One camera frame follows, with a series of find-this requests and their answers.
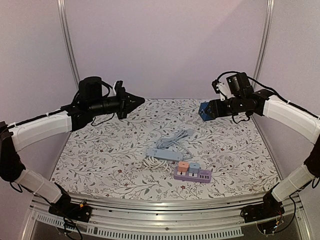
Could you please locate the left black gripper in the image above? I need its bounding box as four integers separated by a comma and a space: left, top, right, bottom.
89, 86, 146, 120

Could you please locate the dark blue cube socket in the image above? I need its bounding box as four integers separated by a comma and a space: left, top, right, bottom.
198, 102, 213, 122

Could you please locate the light blue plug adapter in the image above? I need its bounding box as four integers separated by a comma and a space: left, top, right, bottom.
188, 162, 201, 175

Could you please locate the pink plug adapter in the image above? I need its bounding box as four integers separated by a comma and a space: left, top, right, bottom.
177, 161, 189, 176

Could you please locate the light blue power strip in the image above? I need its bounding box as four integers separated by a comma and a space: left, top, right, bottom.
145, 147, 183, 162

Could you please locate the purple power strip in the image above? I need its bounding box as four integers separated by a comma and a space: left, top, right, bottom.
173, 167, 212, 184

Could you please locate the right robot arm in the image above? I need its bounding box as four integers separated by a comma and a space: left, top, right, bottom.
198, 71, 320, 218

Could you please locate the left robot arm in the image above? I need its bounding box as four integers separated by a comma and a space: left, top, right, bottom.
0, 76, 145, 217

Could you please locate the floral patterned table mat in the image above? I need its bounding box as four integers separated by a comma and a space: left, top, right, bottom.
51, 99, 280, 201

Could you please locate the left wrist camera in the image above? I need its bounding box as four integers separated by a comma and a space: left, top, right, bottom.
112, 80, 126, 96

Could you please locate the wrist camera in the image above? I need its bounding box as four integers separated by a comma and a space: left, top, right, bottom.
112, 80, 126, 96
211, 79, 231, 101

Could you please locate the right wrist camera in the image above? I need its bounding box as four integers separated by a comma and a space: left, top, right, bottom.
211, 79, 231, 101

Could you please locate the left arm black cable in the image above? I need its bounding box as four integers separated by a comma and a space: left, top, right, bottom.
59, 79, 115, 126

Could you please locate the light blue coiled cord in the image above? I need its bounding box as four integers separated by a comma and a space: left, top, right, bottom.
155, 127, 195, 160

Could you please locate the white coiled power cord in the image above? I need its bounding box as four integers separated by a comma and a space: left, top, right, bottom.
132, 156, 176, 173

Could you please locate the aluminium front rail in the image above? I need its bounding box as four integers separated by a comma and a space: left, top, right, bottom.
21, 192, 311, 240

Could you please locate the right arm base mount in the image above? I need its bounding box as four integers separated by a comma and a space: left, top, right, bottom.
240, 191, 285, 223

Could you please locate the left aluminium frame post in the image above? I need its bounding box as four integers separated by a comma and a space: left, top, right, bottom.
57, 0, 80, 85

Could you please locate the aluminium frame post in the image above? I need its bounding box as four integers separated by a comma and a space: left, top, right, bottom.
253, 0, 275, 80
57, 0, 80, 85

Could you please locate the right aluminium frame post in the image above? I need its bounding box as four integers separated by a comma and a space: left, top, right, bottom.
253, 0, 275, 80

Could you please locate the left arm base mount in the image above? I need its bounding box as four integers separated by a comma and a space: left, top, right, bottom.
48, 195, 93, 223

